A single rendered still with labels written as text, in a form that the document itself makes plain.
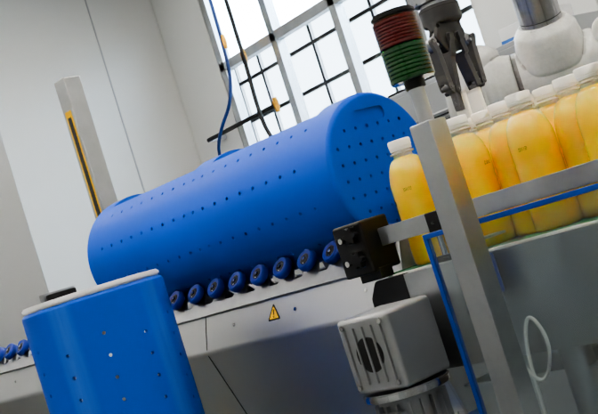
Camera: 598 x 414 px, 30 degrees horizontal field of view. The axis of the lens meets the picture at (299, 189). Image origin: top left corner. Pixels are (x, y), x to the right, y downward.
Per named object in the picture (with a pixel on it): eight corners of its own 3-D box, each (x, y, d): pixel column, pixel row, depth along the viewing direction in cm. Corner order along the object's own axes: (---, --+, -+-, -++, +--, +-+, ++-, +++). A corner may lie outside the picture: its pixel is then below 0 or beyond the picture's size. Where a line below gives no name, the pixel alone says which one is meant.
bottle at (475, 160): (464, 250, 178) (428, 140, 179) (490, 240, 183) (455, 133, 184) (497, 240, 173) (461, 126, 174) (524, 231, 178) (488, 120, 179)
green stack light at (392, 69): (411, 84, 159) (400, 52, 159) (444, 69, 154) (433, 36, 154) (382, 90, 154) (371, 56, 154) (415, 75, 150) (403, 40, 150)
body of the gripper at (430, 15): (436, 10, 210) (452, 56, 210) (408, 13, 205) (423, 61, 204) (466, -5, 205) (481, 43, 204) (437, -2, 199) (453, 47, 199)
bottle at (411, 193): (422, 260, 192) (389, 157, 193) (460, 248, 189) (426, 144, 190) (410, 265, 185) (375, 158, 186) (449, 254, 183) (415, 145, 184)
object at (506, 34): (523, 47, 407) (516, 27, 407) (578, 23, 390) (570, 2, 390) (504, 50, 398) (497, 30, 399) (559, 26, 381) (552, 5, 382)
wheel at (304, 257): (305, 254, 218) (297, 249, 217) (320, 249, 215) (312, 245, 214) (301, 274, 216) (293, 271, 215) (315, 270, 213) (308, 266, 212)
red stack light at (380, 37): (400, 51, 159) (392, 25, 159) (433, 36, 154) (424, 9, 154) (370, 55, 154) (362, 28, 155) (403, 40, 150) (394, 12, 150)
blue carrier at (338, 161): (199, 296, 282) (165, 190, 284) (455, 219, 218) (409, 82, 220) (106, 328, 263) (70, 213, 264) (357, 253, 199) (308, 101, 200)
